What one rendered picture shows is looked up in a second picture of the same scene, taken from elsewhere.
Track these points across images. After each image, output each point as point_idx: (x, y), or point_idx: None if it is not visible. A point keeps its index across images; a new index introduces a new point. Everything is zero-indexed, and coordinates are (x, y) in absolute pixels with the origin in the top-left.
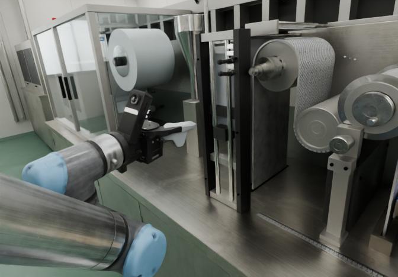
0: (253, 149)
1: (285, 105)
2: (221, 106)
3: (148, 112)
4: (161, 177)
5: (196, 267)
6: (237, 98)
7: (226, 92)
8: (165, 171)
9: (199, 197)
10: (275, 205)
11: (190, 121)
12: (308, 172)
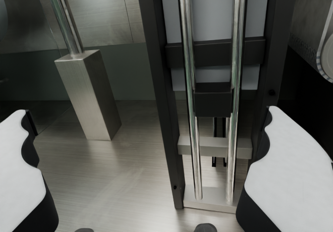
0: None
1: None
2: (203, 41)
3: (24, 128)
4: (71, 208)
5: None
6: (289, 3)
7: None
8: (71, 190)
9: (170, 220)
10: None
11: (273, 106)
12: (251, 110)
